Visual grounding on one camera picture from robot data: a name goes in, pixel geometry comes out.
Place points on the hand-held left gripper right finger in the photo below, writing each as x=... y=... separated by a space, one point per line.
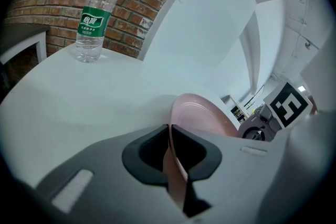
x=249 y=178

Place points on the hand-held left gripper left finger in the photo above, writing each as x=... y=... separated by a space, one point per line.
x=105 y=191

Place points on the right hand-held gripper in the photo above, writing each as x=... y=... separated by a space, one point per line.
x=287 y=106

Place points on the pink big plate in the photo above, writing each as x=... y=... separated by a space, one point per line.
x=199 y=115

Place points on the clear water bottle green label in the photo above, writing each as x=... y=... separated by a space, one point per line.
x=90 y=42

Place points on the dark side table white frame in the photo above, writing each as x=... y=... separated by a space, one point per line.
x=21 y=39

